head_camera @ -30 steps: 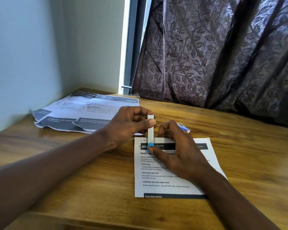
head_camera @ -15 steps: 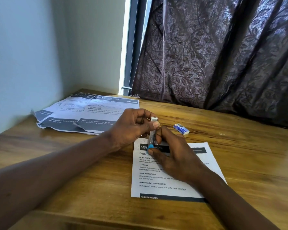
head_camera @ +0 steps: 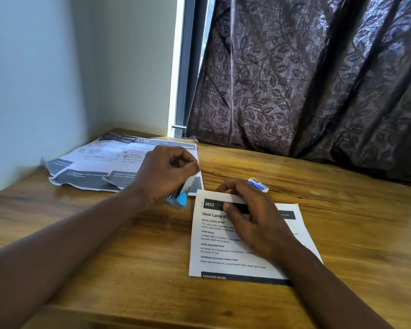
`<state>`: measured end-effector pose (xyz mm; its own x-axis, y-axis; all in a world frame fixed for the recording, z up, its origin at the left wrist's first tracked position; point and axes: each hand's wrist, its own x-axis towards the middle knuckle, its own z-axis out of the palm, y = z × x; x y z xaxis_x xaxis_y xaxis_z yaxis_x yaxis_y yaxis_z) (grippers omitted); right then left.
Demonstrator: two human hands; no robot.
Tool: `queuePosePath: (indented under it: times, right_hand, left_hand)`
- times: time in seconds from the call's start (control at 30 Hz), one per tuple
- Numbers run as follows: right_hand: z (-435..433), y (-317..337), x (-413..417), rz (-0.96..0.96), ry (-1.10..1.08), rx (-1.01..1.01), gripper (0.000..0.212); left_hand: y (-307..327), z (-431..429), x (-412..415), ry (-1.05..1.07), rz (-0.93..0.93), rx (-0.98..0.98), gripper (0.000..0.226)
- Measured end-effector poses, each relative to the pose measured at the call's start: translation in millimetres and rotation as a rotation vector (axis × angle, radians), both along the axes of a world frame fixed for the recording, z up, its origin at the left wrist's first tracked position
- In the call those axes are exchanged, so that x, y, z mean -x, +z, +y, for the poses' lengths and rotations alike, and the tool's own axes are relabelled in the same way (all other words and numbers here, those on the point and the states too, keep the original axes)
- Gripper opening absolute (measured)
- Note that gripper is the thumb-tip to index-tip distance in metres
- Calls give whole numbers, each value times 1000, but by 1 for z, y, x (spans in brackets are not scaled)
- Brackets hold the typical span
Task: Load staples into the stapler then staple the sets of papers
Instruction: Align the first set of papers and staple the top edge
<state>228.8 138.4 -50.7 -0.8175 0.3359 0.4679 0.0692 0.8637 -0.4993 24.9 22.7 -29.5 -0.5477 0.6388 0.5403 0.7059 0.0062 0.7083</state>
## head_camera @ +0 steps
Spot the person's right hand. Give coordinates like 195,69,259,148
216,179,297,265

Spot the person's left hand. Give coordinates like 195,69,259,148
131,145,201,208

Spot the white printed instruction sheet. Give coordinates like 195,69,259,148
189,189,323,285
40,146,90,177
102,140,205,196
49,138,131,192

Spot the small blue and white box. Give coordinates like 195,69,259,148
166,167,198,208

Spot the person's right forearm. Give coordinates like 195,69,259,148
271,244,395,329

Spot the person's left forearm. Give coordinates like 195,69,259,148
0,184,148,329

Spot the white and blue eraser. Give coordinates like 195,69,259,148
246,178,270,193

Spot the dark leaf-patterned curtain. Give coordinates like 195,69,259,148
186,0,411,186

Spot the grey window frame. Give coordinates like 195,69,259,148
167,0,217,139

